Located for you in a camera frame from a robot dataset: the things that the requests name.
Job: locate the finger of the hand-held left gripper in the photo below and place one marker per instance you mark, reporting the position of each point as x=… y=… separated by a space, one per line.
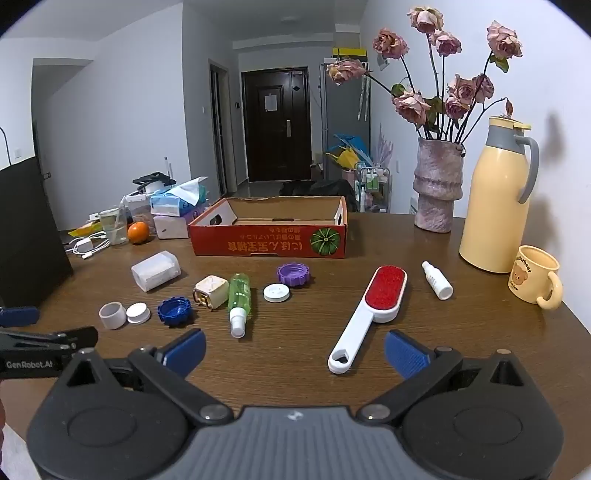
x=78 y=336
x=18 y=316

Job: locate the dark brown door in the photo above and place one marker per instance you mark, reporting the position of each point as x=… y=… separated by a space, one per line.
x=277 y=138

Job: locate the orange fruit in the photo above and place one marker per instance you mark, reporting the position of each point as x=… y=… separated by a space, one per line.
x=138 y=233

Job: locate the translucent cotton swab box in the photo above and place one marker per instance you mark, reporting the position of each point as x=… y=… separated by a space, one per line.
x=154 y=271

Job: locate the small white cup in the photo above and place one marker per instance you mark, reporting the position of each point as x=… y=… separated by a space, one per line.
x=112 y=317

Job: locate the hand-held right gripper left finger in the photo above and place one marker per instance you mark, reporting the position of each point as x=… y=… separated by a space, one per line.
x=184 y=350

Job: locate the black flat item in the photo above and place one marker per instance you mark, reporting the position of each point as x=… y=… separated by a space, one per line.
x=154 y=179

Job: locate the pink textured vase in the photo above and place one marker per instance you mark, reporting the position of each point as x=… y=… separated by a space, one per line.
x=436 y=184

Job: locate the purple tissue pack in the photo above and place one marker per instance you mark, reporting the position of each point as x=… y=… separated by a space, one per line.
x=171 y=227

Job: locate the blue tissue pack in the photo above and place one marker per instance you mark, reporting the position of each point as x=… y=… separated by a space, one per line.
x=168 y=203

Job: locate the clear plastic cup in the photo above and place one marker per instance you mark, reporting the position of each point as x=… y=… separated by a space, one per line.
x=113 y=228

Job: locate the clear container white lid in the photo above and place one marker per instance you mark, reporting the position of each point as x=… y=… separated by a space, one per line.
x=138 y=207

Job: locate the blue and yellow bags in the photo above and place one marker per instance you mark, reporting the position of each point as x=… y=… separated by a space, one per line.
x=348 y=154

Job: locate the small white spray bottle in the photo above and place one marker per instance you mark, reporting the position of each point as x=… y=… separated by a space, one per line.
x=437 y=279

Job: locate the purple ridged cap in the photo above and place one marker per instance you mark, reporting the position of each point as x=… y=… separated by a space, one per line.
x=293 y=275

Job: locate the yellow bear mug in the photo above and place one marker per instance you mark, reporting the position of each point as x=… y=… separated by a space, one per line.
x=531 y=277

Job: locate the cream cube box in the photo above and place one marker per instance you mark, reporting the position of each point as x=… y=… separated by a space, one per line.
x=211 y=291

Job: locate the blue ridged cap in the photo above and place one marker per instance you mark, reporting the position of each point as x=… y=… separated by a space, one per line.
x=174 y=312

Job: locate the rolling cart with bottles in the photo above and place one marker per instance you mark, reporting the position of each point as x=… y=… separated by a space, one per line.
x=373 y=184

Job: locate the grey refrigerator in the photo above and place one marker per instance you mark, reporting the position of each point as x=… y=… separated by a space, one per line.
x=341 y=110

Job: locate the black bag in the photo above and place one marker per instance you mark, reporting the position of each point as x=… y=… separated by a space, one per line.
x=323 y=190

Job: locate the red cardboard box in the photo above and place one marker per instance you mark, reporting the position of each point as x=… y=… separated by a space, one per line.
x=258 y=242

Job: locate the yellow box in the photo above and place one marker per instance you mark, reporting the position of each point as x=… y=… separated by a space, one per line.
x=350 y=52

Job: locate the white bottle cap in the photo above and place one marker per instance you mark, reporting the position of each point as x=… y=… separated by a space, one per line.
x=138 y=314

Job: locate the white round lid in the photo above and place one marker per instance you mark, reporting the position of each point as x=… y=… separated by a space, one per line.
x=277 y=293

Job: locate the yellow packet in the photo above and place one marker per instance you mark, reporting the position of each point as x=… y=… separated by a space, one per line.
x=85 y=228

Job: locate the green spray bottle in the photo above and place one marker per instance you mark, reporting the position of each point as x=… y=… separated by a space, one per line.
x=239 y=295

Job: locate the dried pink roses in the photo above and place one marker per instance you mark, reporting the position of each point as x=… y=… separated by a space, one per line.
x=411 y=104

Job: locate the yellow thermos jug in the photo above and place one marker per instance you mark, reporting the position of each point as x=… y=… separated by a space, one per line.
x=494 y=207

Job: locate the black monitor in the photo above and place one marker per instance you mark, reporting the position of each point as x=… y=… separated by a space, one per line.
x=27 y=230

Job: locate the white hanging umbrella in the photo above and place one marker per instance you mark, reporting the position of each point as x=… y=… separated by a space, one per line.
x=363 y=99

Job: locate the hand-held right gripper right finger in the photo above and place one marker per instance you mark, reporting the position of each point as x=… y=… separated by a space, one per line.
x=406 y=351

